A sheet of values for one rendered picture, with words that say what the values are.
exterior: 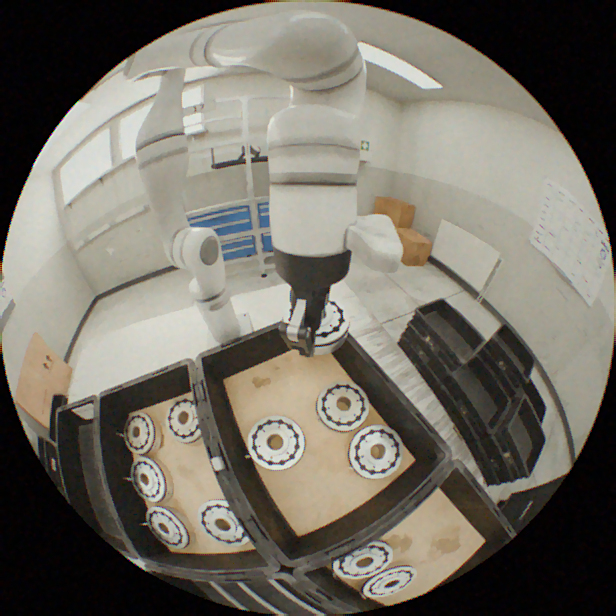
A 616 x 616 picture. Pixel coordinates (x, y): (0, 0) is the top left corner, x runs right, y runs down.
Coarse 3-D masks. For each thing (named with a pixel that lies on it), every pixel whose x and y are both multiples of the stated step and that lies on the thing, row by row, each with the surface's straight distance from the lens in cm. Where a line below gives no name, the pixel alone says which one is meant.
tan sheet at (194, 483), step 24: (144, 408) 55; (168, 408) 50; (168, 432) 48; (144, 456) 53; (168, 456) 48; (192, 456) 44; (192, 480) 44; (216, 480) 42; (168, 504) 50; (192, 504) 46; (192, 552) 52; (216, 552) 48
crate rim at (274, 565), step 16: (160, 368) 42; (176, 368) 40; (192, 368) 37; (128, 384) 47; (192, 384) 36; (96, 416) 53; (96, 432) 52; (208, 432) 31; (208, 448) 32; (224, 480) 32; (112, 496) 49; (224, 496) 31; (240, 512) 30; (256, 544) 32; (144, 560) 50; (272, 560) 33; (224, 576) 38
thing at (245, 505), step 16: (240, 336) 37; (256, 336) 36; (352, 336) 36; (208, 352) 37; (208, 400) 33; (400, 400) 32; (208, 416) 32; (416, 416) 33; (432, 432) 34; (224, 448) 30; (448, 448) 35; (224, 464) 30; (432, 480) 34; (240, 496) 30; (416, 496) 32; (400, 512) 32; (256, 528) 31; (368, 528) 31; (272, 544) 31; (336, 544) 31; (352, 544) 32; (288, 560) 32; (304, 560) 32
